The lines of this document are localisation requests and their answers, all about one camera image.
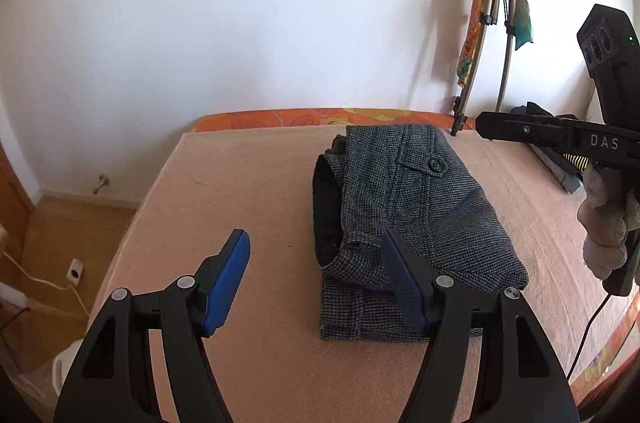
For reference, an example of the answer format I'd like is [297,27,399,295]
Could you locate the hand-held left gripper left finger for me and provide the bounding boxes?
[54,229,251,423]

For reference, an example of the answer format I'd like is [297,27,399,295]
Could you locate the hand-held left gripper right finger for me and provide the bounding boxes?
[380,229,580,423]

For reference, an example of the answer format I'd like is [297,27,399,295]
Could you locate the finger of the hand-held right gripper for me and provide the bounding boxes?
[475,111,571,150]

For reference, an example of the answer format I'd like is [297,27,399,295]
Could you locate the grey checked pants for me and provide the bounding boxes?
[311,124,530,342]

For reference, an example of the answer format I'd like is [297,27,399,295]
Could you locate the person's right hand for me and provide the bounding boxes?
[577,165,631,279]

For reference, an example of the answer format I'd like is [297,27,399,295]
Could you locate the pile of dark clothes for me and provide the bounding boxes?
[505,101,591,194]

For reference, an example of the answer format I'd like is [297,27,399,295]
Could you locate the bed with peach blanket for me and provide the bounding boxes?
[86,108,640,423]

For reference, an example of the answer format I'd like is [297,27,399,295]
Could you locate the folded beach chair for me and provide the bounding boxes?
[451,0,536,138]

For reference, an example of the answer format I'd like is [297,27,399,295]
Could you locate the orange patterned bed sheet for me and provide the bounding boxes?
[190,107,476,134]

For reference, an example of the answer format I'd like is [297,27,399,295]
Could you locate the white plastic container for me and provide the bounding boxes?
[30,339,85,409]

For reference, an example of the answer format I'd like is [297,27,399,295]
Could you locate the white power cable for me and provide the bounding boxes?
[0,249,92,319]

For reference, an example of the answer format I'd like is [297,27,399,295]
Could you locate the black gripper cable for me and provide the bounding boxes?
[567,291,614,379]

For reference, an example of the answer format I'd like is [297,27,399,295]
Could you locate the wooden door frame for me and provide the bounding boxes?
[0,141,38,264]

